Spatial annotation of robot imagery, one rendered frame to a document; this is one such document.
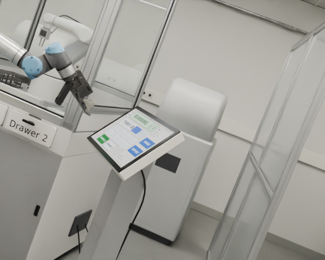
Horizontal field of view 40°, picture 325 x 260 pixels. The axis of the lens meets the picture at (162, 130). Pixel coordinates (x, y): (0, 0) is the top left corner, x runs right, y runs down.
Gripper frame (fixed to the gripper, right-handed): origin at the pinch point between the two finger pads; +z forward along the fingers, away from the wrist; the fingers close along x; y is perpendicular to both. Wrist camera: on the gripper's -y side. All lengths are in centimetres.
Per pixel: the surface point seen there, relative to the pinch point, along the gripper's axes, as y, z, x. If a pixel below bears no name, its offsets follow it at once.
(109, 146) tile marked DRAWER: -0.1, 14.7, -11.1
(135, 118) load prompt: 19.2, 14.8, -0.2
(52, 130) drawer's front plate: -17.1, 8.5, 32.8
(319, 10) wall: 315, 118, 228
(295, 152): 70, 56, -41
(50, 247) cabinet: -55, 76, 49
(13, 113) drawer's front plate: -29, -6, 49
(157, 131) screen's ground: 19.7, 14.8, -26.5
